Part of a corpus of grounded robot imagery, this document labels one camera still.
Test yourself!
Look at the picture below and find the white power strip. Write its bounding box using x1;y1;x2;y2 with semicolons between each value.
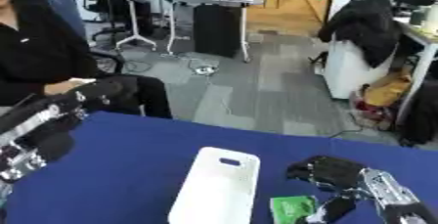
193;66;219;75

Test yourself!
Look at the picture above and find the white side table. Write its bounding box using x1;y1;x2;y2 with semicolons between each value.
393;19;438;126

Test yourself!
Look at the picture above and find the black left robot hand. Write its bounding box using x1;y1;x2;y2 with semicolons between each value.
60;79;127;113

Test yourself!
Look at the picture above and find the black jacket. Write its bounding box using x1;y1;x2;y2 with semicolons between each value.
316;0;408;69

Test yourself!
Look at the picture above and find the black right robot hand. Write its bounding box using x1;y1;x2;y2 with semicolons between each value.
284;155;369;224

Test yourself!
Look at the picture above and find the white box with handle hole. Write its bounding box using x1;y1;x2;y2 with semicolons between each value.
165;146;262;224

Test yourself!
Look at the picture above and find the black bag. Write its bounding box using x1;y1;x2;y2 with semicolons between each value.
397;77;438;148

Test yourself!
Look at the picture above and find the black computer tower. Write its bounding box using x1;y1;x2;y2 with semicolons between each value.
192;4;243;59

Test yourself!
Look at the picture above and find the white cabinet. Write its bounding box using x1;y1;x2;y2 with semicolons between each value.
320;34;401;101

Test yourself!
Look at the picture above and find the yellow bag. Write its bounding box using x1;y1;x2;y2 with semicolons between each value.
361;71;415;108

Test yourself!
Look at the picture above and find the person in background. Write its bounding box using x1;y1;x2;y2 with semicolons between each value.
46;0;89;41

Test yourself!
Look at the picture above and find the black office chair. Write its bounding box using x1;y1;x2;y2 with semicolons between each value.
75;0;159;52

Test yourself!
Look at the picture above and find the person's hand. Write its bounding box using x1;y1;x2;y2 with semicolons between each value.
42;77;98;96

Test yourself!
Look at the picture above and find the red bag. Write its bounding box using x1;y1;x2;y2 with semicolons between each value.
349;92;401;123

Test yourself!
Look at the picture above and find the green packet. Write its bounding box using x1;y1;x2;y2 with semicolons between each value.
268;195;319;224

